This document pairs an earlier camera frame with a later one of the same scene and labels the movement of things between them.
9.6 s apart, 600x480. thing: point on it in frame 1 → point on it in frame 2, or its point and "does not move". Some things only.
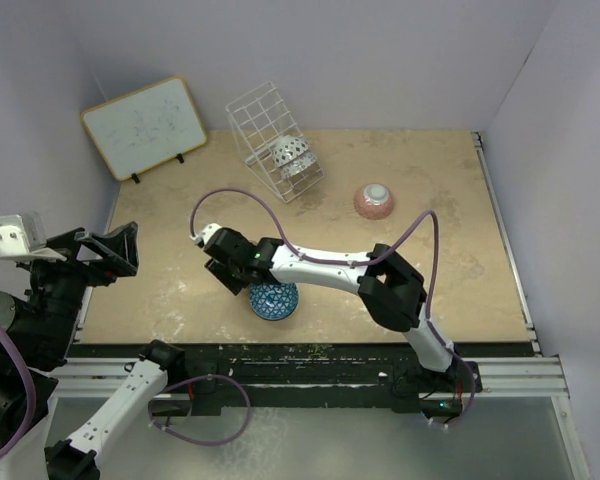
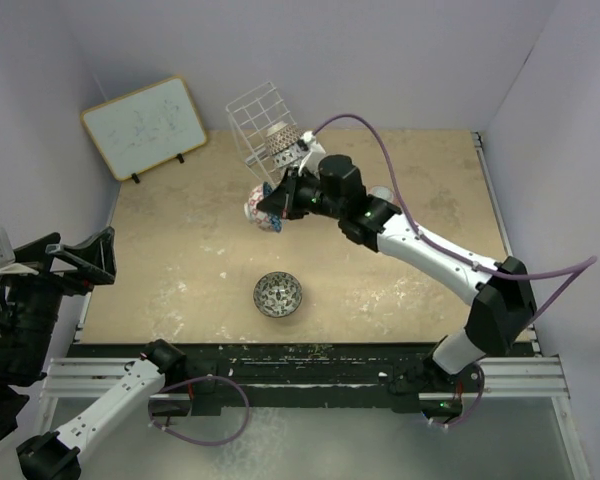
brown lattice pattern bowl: (245, 293) → (282, 136)
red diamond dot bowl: (288, 148) does not move
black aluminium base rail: (324, 378) does not move
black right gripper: (235, 285) → (285, 195)
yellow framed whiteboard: (146, 127) does not move
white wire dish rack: (271, 143) does not move
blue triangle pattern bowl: (274, 301) → (266, 220)
